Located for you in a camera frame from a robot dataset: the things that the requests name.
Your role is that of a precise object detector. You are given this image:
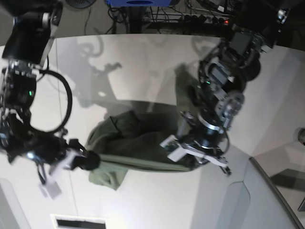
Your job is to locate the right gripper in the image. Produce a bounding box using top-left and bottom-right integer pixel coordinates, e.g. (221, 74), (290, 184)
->
(4, 134), (100, 171)

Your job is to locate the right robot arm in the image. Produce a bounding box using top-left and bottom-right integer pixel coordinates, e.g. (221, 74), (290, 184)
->
(0, 0), (101, 171)

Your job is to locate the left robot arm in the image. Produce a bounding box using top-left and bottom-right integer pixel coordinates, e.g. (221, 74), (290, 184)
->
(175, 0), (298, 167)

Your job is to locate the green t-shirt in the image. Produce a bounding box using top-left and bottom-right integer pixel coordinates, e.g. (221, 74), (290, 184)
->
(85, 65), (201, 190)

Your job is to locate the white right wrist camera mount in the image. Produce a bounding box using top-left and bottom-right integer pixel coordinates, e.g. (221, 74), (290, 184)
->
(36, 148), (83, 200)

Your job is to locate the black power strip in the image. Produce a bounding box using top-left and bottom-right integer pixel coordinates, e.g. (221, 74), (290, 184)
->
(178, 14), (230, 25)

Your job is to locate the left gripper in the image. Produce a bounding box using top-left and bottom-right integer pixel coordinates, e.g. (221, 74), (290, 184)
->
(177, 111), (229, 156)

